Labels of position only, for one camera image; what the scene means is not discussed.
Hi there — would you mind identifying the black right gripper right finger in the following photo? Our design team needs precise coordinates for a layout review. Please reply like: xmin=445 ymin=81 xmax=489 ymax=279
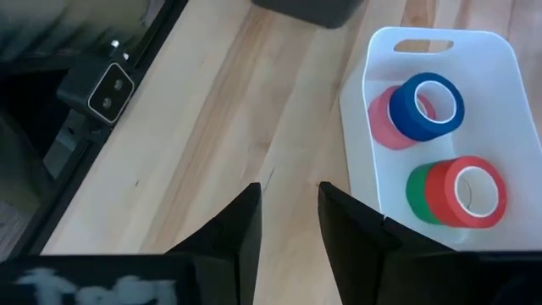
xmin=318 ymin=181 xmax=542 ymax=305

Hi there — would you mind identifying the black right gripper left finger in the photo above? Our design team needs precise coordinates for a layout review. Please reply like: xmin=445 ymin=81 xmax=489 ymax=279
xmin=0 ymin=182 xmax=263 ymax=305

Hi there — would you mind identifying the green tape roll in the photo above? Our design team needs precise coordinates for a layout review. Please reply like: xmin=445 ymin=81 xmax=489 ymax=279
xmin=405 ymin=162 xmax=444 ymax=225

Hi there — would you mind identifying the red tape roll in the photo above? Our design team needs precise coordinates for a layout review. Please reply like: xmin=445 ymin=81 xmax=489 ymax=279
xmin=424 ymin=155 xmax=508 ymax=230

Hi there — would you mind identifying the pink tape roll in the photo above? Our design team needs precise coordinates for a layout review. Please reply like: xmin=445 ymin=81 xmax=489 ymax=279
xmin=367 ymin=85 xmax=437 ymax=152

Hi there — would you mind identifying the blue tape roll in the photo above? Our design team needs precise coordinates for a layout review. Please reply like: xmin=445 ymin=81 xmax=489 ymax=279
xmin=389 ymin=71 xmax=466 ymax=143

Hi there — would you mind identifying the white plastic bin with tapes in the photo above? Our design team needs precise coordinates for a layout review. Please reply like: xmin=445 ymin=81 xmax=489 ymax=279
xmin=338 ymin=25 xmax=542 ymax=252

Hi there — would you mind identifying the dark grey plastic bin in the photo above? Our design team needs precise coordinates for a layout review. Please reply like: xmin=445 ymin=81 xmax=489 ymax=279
xmin=252 ymin=0 xmax=365 ymax=30

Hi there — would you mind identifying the black table-level camera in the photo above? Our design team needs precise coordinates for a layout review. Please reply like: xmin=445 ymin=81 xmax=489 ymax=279
xmin=57 ymin=40 xmax=136 ymax=126

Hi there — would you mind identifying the black metal table frame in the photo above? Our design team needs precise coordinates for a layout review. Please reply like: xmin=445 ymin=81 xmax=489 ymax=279
xmin=0 ymin=0 xmax=190 ymax=260

